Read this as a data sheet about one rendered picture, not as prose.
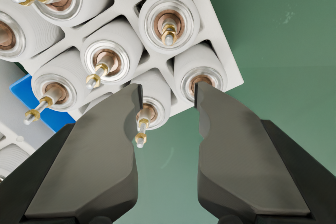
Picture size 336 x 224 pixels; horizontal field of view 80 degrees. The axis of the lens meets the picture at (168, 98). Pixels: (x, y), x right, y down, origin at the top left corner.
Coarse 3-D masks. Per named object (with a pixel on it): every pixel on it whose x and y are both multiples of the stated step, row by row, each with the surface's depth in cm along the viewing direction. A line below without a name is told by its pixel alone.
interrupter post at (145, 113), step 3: (144, 108) 38; (141, 111) 38; (144, 111) 37; (147, 111) 38; (150, 111) 38; (141, 114) 37; (144, 114) 37; (147, 114) 37; (150, 114) 38; (141, 117) 36; (144, 117) 36; (147, 117) 36; (150, 117) 37; (138, 120) 36; (138, 123) 36
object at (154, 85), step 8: (144, 72) 44; (152, 72) 44; (160, 72) 46; (136, 80) 42; (144, 80) 41; (152, 80) 41; (160, 80) 43; (144, 88) 38; (152, 88) 38; (160, 88) 40; (168, 88) 44; (152, 96) 37; (160, 96) 37; (168, 96) 41; (168, 104) 39; (168, 112) 39
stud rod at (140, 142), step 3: (144, 123) 35; (141, 126) 35; (144, 126) 35; (141, 129) 34; (144, 129) 34; (141, 132) 33; (144, 132) 34; (141, 138) 32; (138, 141) 32; (141, 141) 31; (138, 144) 31; (141, 144) 31; (138, 147) 31; (141, 147) 31
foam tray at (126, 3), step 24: (120, 0) 35; (144, 0) 45; (192, 0) 36; (96, 24) 38; (216, 24) 37; (48, 48) 47; (144, 48) 51; (216, 48) 40; (168, 72) 42; (96, 96) 45
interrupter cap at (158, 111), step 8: (144, 96) 37; (144, 104) 38; (152, 104) 38; (160, 104) 37; (152, 112) 39; (160, 112) 38; (136, 120) 39; (152, 120) 40; (160, 120) 39; (152, 128) 40
